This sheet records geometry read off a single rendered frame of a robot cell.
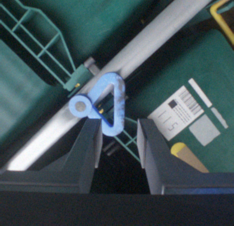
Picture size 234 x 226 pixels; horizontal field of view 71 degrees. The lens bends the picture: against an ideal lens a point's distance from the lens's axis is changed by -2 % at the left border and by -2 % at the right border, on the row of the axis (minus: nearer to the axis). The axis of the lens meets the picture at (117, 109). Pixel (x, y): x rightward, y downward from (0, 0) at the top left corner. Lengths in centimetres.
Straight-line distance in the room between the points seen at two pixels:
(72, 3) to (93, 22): 4
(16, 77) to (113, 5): 20
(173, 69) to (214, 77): 7
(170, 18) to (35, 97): 26
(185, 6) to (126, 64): 11
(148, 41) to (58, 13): 14
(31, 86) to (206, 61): 30
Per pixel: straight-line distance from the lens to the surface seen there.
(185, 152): 52
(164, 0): 48
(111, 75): 24
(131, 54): 25
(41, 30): 31
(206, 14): 38
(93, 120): 15
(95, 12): 30
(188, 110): 32
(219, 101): 34
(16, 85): 34
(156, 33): 26
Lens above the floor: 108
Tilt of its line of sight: 12 degrees up
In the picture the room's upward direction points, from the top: 131 degrees counter-clockwise
